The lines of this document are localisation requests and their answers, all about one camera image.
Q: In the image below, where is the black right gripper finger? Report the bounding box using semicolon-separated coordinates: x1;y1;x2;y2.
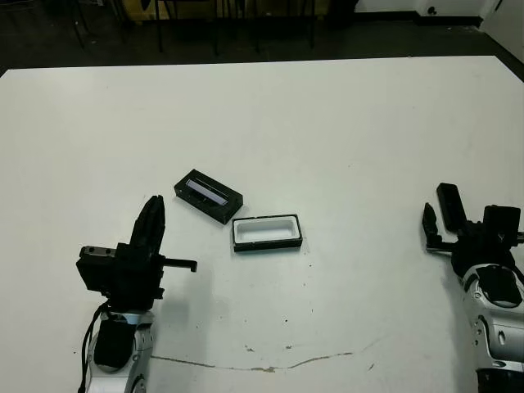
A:
421;202;443;246

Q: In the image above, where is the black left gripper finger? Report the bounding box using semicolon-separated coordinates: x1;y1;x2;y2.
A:
129;195;160;258
147;196;167;259

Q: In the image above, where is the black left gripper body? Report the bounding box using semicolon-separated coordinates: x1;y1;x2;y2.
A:
79;243;199;312

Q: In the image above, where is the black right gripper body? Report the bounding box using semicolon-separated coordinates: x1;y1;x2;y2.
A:
425;219;516;279

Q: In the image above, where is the black box lid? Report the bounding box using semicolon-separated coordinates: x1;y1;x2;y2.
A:
174;167;245;225

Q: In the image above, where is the black box base white insert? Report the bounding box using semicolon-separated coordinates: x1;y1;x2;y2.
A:
231;212;305;254

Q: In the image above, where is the black metal chair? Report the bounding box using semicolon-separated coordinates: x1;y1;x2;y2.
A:
155;0;222;56
253;0;317;53
70;0;129;50

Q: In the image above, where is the yellow wooden cabinet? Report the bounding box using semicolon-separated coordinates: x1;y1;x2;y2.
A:
130;0;246;20

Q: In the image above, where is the black trash bin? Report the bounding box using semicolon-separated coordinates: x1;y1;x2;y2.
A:
325;0;357;24

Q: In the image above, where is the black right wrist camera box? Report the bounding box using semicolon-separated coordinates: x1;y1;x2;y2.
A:
482;204;524;249

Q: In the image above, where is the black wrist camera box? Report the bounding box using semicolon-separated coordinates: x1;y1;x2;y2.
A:
75;256;120;292
482;204;524;249

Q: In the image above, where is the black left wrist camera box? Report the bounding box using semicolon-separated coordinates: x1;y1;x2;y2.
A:
75;256;120;292

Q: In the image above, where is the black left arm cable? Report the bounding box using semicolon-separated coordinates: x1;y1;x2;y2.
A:
77;305;108;393

